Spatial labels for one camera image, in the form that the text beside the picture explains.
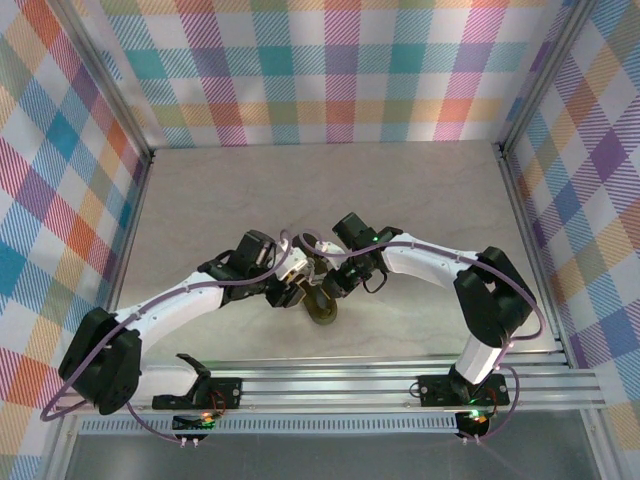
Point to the aluminium table edge rail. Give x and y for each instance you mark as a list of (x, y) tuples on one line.
[(127, 240), (525, 225)]

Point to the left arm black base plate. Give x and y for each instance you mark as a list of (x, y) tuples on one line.
[(230, 392)]

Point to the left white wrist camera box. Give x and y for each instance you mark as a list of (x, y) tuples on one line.
[(295, 260)]

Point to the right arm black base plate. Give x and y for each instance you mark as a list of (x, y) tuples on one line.
[(435, 390)]

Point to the aluminium frame post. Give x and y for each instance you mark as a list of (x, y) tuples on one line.
[(541, 75), (107, 80)]

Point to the white shoelace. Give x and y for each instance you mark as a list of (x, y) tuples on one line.
[(312, 274)]

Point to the plaid backdrop cloth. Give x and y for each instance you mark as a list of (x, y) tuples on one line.
[(40, 175), (600, 200), (320, 75)]

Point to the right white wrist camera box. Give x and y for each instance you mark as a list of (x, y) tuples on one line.
[(331, 247)]

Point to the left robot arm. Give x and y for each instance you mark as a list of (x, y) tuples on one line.
[(170, 300)]

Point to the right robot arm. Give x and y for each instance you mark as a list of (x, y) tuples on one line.
[(425, 260)]

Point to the olive green shoe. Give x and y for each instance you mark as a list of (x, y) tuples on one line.
[(325, 312)]

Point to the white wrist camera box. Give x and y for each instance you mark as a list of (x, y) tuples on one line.
[(331, 247), (295, 260)]

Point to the aluminium frame leg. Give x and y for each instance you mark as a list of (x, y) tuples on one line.
[(60, 450), (600, 450)]

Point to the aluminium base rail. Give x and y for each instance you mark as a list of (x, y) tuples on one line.
[(325, 387)]

